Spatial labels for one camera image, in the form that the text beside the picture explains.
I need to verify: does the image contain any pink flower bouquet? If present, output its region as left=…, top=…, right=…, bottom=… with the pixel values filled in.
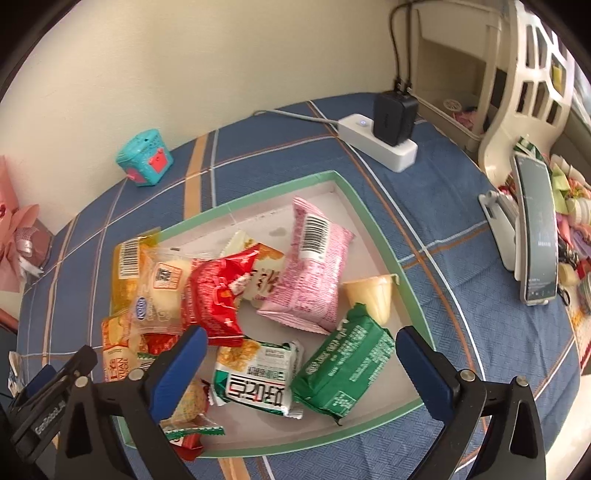
left=0, top=154, right=43, bottom=297

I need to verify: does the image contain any beige orange snack packet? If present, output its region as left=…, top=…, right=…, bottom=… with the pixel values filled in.
left=101, top=311, right=149, bottom=385

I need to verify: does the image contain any grey power strip cable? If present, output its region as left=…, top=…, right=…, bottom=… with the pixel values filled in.
left=252, top=109, right=341, bottom=126

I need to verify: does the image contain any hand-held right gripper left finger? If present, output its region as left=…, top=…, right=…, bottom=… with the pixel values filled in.
left=58, top=325, right=208, bottom=480

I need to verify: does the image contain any small clear green-edged packet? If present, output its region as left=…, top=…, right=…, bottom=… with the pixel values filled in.
left=161, top=379, right=225, bottom=438

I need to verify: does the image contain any jelly cup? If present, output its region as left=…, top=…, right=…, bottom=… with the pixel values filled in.
left=340, top=272, right=399, bottom=326

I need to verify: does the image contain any blue white plastic bag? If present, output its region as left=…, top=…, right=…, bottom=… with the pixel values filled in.
left=6, top=350, right=25, bottom=394

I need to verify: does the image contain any cream packet with orange print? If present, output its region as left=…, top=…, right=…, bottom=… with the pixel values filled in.
left=219, top=230, right=286, bottom=308

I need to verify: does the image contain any beige cabinet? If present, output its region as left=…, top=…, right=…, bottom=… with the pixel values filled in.
left=410, top=0, right=505, bottom=154

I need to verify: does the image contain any green snack packet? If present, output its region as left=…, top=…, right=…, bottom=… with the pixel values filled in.
left=289, top=302, right=396, bottom=426

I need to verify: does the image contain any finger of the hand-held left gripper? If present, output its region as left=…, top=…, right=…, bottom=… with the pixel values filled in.
left=25, top=364, right=57, bottom=394
left=14, top=345, right=99, bottom=409

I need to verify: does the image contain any black charger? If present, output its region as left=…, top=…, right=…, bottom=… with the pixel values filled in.
left=372, top=90, right=419, bottom=147

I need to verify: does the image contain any white power strip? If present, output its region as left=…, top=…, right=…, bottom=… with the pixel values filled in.
left=337, top=113, right=419, bottom=173

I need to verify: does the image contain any white tray with green rim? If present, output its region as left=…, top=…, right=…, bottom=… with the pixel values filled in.
left=108, top=170, right=438, bottom=459

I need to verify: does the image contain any pink translucent box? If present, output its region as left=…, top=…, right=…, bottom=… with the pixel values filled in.
left=14, top=219, right=55, bottom=278

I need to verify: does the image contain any blue plaid cloth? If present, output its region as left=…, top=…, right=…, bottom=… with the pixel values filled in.
left=16, top=94, right=583, bottom=480

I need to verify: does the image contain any yellow cake packet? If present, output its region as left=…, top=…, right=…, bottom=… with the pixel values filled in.
left=111, top=228, right=161, bottom=315

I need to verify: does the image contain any teal cube tin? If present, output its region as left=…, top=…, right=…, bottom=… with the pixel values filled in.
left=115, top=128, right=175, bottom=186

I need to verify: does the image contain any smartphone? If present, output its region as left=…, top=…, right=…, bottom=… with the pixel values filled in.
left=513, top=152, right=560, bottom=306

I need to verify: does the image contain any white plastic rack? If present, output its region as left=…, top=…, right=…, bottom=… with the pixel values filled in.
left=478, top=0, right=579, bottom=186

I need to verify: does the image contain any white green noodle packet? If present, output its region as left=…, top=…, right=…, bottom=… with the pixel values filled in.
left=211, top=339, right=306, bottom=420

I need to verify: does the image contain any red flower-print packet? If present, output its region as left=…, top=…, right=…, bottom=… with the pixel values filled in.
left=182, top=244, right=260, bottom=348

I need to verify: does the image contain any black charger cable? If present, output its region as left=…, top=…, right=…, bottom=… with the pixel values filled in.
left=402, top=4, right=415, bottom=92
left=389, top=4, right=403, bottom=92

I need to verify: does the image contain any round bun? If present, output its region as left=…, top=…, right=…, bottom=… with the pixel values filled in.
left=131, top=246, right=193, bottom=336

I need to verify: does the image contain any white phone stand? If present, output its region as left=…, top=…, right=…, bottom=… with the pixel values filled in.
left=477, top=191, right=521, bottom=274

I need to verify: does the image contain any dark red biscuit packet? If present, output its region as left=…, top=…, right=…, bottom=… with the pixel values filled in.
left=173, top=433, right=205, bottom=462

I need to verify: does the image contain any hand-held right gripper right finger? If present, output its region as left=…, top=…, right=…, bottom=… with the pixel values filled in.
left=396, top=326, right=548, bottom=480

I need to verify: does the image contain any red patterned wafer packet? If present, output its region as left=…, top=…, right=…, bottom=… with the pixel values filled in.
left=147, top=331, right=180, bottom=357

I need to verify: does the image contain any pink snack packet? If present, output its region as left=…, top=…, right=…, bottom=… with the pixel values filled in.
left=256, top=197, right=356, bottom=336

